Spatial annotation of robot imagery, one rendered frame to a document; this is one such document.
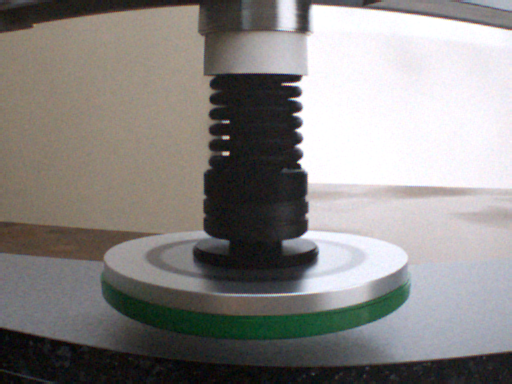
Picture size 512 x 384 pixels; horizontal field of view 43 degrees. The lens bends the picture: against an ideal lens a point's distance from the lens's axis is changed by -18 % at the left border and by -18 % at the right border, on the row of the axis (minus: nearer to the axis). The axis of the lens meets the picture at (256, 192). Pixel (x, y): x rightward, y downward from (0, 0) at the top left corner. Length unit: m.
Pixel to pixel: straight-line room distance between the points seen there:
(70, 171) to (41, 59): 1.07
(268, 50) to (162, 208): 5.24
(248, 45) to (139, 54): 5.26
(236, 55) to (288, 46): 0.03
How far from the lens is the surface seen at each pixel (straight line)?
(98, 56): 5.86
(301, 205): 0.49
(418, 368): 0.46
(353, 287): 0.43
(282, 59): 0.47
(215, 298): 0.41
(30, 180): 6.19
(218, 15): 0.48
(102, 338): 0.51
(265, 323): 0.41
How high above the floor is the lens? 1.00
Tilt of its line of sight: 7 degrees down
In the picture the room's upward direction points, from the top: straight up
